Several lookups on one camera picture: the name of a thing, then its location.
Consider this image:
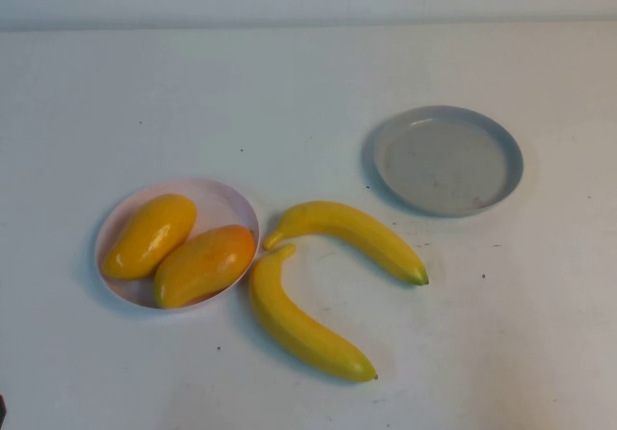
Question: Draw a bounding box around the orange-yellow toy mango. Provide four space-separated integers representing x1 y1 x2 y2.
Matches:
153 224 257 309

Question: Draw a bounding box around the yellow toy mango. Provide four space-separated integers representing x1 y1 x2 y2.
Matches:
102 193 199 282

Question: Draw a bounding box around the pink round plate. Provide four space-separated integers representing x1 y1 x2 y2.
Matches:
94 177 262 311

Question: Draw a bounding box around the grey-blue round plate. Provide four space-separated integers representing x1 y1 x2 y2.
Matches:
373 105 524 219

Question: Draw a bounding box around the yellow toy banana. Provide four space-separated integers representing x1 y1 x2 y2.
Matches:
248 243 379 384
262 201 430 286

